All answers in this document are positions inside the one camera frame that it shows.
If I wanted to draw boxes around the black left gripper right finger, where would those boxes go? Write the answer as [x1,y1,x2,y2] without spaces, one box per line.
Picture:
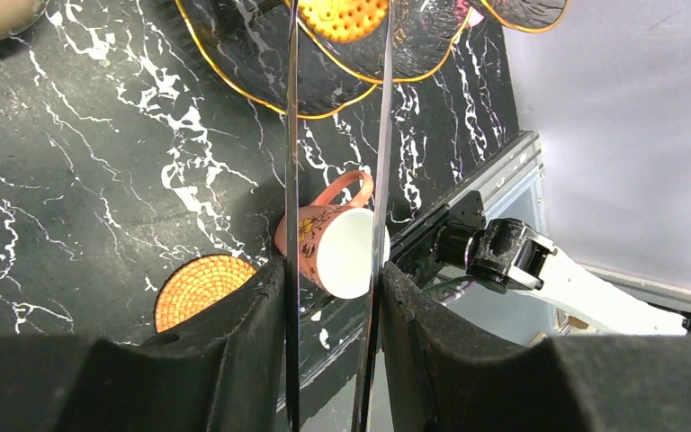
[381,264,691,431]

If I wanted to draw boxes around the pink floral mug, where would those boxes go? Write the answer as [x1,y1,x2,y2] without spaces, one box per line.
[297,170,374,300]

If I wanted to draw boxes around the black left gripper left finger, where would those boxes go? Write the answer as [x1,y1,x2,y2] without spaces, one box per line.
[0,257,285,431]

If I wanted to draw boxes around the three-tier glass gold stand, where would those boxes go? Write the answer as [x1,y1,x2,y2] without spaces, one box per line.
[175,1,568,120]

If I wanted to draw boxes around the metal food tongs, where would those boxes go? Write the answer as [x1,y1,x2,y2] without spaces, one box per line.
[283,0,397,432]

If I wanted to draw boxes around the centre woven rattan coaster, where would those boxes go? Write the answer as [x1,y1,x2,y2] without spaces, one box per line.
[154,254,256,333]

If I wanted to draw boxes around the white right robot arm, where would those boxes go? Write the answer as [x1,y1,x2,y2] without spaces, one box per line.
[434,218,691,336]

